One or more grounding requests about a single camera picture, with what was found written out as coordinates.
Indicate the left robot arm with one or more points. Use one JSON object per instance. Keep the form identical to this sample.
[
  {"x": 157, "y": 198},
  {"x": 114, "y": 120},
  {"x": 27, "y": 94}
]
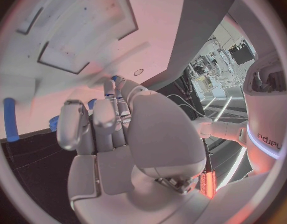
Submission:
[{"x": 222, "y": 128}]

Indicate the workshop equipment rack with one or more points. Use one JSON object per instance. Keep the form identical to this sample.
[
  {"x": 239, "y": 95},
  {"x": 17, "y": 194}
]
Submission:
[{"x": 210, "y": 72}]

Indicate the blue gear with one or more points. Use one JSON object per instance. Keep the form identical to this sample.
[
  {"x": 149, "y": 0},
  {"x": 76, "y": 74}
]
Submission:
[{"x": 54, "y": 124}]

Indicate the black screen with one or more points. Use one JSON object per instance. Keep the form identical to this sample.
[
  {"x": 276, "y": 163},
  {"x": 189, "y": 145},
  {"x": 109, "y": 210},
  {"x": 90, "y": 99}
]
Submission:
[{"x": 241, "y": 54}]

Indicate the blue long cylinder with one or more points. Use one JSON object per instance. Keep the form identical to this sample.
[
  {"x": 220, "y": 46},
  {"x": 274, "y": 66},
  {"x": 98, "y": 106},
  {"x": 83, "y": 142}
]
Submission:
[{"x": 10, "y": 119}]

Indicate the glowing light bar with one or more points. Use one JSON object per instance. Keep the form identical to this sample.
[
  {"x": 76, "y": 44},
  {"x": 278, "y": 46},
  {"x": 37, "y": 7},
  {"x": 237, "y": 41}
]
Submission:
[{"x": 208, "y": 184}]

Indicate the blue short cylinder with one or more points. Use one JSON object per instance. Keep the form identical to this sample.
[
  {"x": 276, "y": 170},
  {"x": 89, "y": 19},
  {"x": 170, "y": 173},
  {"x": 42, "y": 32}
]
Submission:
[{"x": 92, "y": 103}]

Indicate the blue peg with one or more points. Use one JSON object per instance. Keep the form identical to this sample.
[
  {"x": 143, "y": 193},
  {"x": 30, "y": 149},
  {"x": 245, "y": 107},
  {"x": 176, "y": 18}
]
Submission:
[{"x": 114, "y": 78}]

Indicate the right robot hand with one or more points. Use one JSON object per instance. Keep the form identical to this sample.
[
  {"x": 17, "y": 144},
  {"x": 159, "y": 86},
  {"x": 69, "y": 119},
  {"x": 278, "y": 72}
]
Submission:
[{"x": 162, "y": 134}]

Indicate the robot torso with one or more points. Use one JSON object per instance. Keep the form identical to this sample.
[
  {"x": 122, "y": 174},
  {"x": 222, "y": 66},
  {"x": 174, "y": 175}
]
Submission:
[{"x": 266, "y": 115}]

